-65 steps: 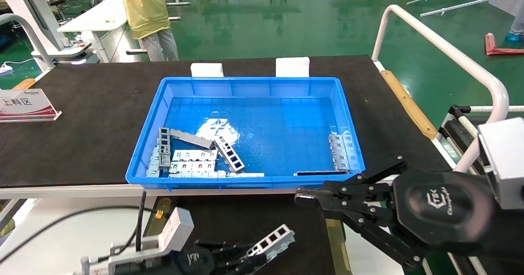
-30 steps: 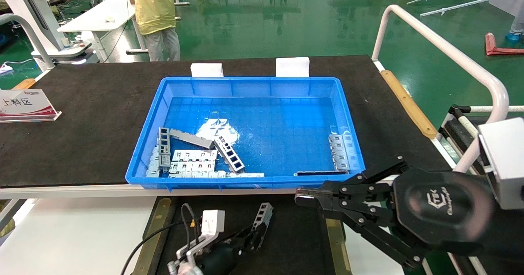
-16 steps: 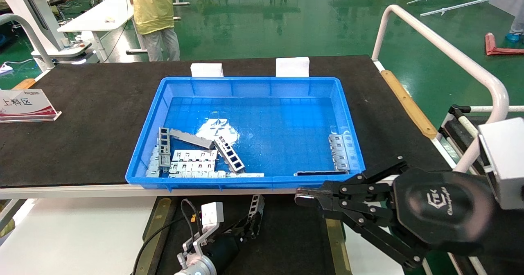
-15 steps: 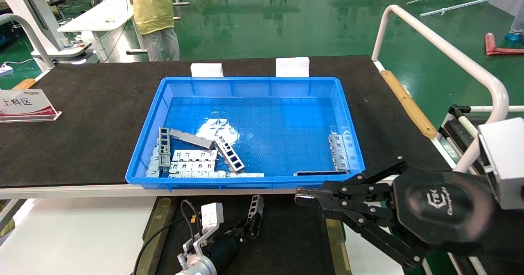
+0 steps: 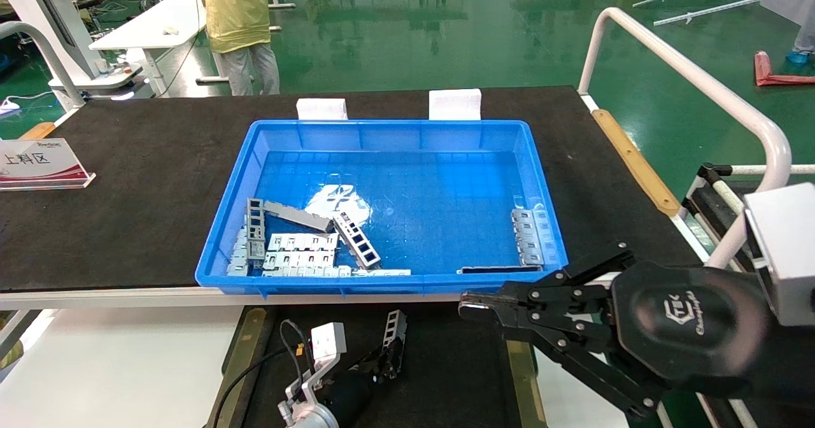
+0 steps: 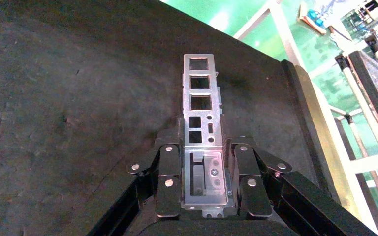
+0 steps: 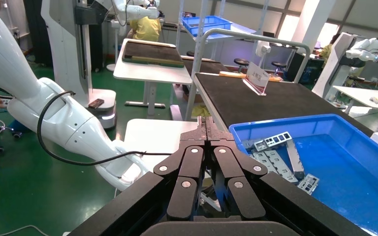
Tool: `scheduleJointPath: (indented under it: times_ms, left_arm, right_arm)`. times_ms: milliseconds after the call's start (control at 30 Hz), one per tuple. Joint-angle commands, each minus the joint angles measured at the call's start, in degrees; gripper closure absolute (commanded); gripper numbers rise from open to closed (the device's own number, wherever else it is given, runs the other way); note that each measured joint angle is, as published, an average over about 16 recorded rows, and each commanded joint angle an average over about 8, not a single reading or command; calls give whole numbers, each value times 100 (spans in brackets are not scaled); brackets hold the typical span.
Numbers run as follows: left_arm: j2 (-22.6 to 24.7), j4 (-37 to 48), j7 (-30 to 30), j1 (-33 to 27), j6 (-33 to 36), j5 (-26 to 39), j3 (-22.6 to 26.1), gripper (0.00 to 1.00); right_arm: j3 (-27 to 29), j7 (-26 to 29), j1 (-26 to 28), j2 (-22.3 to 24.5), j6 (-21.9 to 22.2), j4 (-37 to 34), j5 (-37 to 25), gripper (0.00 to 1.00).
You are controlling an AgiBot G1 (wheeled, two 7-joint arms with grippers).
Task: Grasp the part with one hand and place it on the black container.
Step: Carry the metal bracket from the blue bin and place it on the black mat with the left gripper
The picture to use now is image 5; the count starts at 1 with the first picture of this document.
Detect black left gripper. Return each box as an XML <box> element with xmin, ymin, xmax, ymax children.
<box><xmin>328</xmin><ymin>338</ymin><xmax>406</xmax><ymax>425</ymax></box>

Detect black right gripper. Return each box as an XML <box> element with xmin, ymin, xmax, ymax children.
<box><xmin>460</xmin><ymin>243</ymin><xmax>774</xmax><ymax>420</ymax></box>

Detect gray ladder-shaped metal bracket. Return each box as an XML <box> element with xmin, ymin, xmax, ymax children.
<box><xmin>334</xmin><ymin>211</ymin><xmax>382</xmax><ymax>270</ymax></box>
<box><xmin>382</xmin><ymin>310</ymin><xmax>408</xmax><ymax>360</ymax></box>
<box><xmin>247</xmin><ymin>199</ymin><xmax>266</xmax><ymax>260</ymax></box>

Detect black conveyor belt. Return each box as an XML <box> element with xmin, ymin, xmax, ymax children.
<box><xmin>242</xmin><ymin>301</ymin><xmax>529</xmax><ymax>428</ymax></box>

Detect dark flat metal strip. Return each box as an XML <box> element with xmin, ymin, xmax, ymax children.
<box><xmin>458</xmin><ymin>265</ymin><xmax>543</xmax><ymax>275</ymax></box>

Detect gray perforated metal plate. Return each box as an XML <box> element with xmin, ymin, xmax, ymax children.
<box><xmin>227</xmin><ymin>227</ymin><xmax>251</xmax><ymax>278</ymax></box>
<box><xmin>512</xmin><ymin>210</ymin><xmax>543</xmax><ymax>267</ymax></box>
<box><xmin>262</xmin><ymin>252</ymin><xmax>337</xmax><ymax>269</ymax></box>
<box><xmin>267</xmin><ymin>232</ymin><xmax>339</xmax><ymax>254</ymax></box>

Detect long gray metal strip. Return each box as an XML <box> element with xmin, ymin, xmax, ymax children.
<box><xmin>261</xmin><ymin>266</ymin><xmax>412</xmax><ymax>278</ymax></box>

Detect plain gray metal bar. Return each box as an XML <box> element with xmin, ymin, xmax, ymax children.
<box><xmin>264</xmin><ymin>201</ymin><xmax>336</xmax><ymax>234</ymax></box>

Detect wooden edge strip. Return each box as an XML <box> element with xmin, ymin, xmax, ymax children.
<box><xmin>591</xmin><ymin>108</ymin><xmax>681</xmax><ymax>217</ymax></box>
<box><xmin>18</xmin><ymin>122</ymin><xmax>58</xmax><ymax>141</ymax></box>

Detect blue plastic bin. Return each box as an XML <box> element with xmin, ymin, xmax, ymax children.
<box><xmin>195</xmin><ymin>119</ymin><xmax>569</xmax><ymax>298</ymax></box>

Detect white foam block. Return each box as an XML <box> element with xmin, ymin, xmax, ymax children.
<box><xmin>429</xmin><ymin>89</ymin><xmax>483</xmax><ymax>121</ymax></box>
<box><xmin>297</xmin><ymin>98</ymin><xmax>348</xmax><ymax>121</ymax></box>

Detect white handrail tube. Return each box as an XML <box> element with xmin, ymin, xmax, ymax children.
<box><xmin>578</xmin><ymin>6</ymin><xmax>793</xmax><ymax>269</ymax></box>

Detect black table mat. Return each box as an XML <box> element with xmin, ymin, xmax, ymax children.
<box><xmin>0</xmin><ymin>86</ymin><xmax>707</xmax><ymax>292</ymax></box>

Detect red floor object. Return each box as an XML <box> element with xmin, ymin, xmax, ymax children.
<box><xmin>755</xmin><ymin>51</ymin><xmax>815</xmax><ymax>87</ymax></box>

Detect person in yellow coat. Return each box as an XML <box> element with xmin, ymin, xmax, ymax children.
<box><xmin>199</xmin><ymin>0</ymin><xmax>281</xmax><ymax>96</ymax></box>

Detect acrylic sign with red print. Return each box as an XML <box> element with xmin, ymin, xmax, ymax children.
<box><xmin>0</xmin><ymin>138</ymin><xmax>96</xmax><ymax>191</ymax></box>

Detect white work table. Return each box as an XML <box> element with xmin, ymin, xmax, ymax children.
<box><xmin>89</xmin><ymin>0</ymin><xmax>208</xmax><ymax>97</ymax></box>

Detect gray handrail tube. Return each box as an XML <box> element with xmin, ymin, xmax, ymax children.
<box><xmin>0</xmin><ymin>20</ymin><xmax>87</xmax><ymax>110</ymax></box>

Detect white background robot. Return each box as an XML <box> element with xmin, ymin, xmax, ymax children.
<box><xmin>0</xmin><ymin>0</ymin><xmax>157</xmax><ymax>104</ymax></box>

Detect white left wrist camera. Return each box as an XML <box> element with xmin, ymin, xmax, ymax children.
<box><xmin>283</xmin><ymin>323</ymin><xmax>348</xmax><ymax>411</ymax></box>

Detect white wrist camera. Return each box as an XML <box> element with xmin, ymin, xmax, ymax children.
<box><xmin>283</xmin><ymin>323</ymin><xmax>348</xmax><ymax>411</ymax></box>
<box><xmin>744</xmin><ymin>183</ymin><xmax>815</xmax><ymax>327</ymax></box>

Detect brass conveyor side rail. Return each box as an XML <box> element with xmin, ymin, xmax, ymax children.
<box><xmin>205</xmin><ymin>307</ymin><xmax>268</xmax><ymax>428</ymax></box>
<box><xmin>503</xmin><ymin>336</ymin><xmax>543</xmax><ymax>428</ymax></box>

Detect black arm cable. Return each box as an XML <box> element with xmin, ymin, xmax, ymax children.
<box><xmin>212</xmin><ymin>318</ymin><xmax>313</xmax><ymax>428</ymax></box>

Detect black side frame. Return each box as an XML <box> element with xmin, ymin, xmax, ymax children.
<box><xmin>680</xmin><ymin>164</ymin><xmax>765</xmax><ymax>269</ymax></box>

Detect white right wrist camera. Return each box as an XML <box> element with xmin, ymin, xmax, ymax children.
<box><xmin>744</xmin><ymin>183</ymin><xmax>815</xmax><ymax>327</ymax></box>

